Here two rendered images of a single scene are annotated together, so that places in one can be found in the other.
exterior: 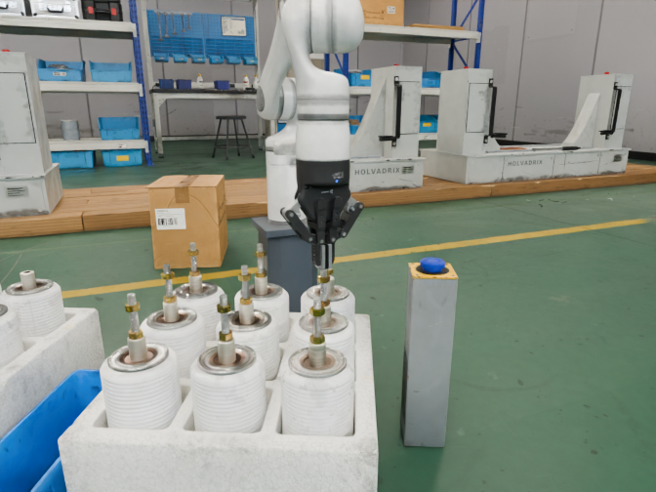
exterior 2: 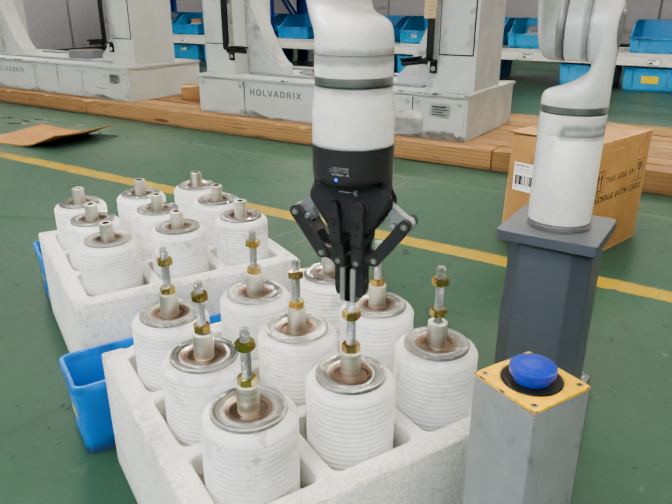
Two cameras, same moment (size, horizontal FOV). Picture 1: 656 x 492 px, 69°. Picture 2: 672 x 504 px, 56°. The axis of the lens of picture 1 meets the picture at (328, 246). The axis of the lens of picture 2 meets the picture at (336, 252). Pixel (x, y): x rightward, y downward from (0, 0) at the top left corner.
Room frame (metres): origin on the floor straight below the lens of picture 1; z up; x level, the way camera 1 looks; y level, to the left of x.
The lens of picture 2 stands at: (0.32, -0.46, 0.62)
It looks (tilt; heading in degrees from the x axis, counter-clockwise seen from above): 22 degrees down; 55
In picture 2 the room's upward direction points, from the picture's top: straight up
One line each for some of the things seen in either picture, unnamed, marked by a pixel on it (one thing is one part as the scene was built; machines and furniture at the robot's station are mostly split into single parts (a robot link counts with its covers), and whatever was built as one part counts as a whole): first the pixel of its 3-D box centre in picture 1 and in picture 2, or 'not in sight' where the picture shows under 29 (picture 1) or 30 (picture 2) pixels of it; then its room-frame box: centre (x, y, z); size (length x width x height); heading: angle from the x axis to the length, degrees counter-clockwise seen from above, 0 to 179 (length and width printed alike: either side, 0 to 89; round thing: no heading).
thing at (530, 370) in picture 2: (431, 266); (532, 373); (0.73, -0.17, 0.32); 0.04 x 0.04 x 0.02
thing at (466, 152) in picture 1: (528, 123); not in sight; (3.64, -1.49, 0.45); 1.51 x 0.57 x 0.74; 112
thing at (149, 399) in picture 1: (145, 416); (176, 375); (0.56, 0.25, 0.16); 0.10 x 0.10 x 0.18
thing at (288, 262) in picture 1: (288, 279); (545, 311); (1.13, 0.10, 0.15); 0.15 x 0.15 x 0.30; 22
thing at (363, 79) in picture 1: (355, 78); not in sight; (6.00, -0.33, 0.90); 0.50 x 0.38 x 0.21; 24
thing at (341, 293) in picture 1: (327, 293); (436, 343); (0.78, 0.00, 0.25); 0.08 x 0.08 x 0.01
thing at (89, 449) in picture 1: (251, 411); (300, 437); (0.67, 0.12, 0.09); 0.39 x 0.39 x 0.18; 87
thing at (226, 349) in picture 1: (226, 350); (203, 344); (0.55, 0.13, 0.26); 0.02 x 0.02 x 0.03
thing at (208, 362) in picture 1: (226, 359); (204, 355); (0.55, 0.13, 0.25); 0.08 x 0.08 x 0.01
